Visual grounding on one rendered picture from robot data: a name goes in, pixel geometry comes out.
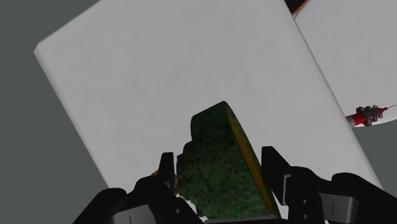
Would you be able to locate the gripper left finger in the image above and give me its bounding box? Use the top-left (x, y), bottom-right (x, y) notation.
top-left (73, 151), bottom-right (204, 224)

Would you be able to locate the white rectangular table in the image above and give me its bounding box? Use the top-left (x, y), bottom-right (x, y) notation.
top-left (33, 0), bottom-right (384, 224)

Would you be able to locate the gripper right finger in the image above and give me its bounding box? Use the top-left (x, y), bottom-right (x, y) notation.
top-left (261, 146), bottom-right (397, 224)

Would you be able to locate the green sponge with yellow layer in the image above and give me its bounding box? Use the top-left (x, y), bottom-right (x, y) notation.
top-left (151, 101), bottom-right (282, 221)

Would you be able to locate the dark object with orange edge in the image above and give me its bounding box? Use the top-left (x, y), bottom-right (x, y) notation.
top-left (284, 0), bottom-right (310, 18)

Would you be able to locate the red white tool, black coil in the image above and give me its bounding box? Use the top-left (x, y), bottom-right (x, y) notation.
top-left (345, 104), bottom-right (397, 128)

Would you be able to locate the white round table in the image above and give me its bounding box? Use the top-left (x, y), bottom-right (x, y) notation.
top-left (293, 0), bottom-right (397, 128)

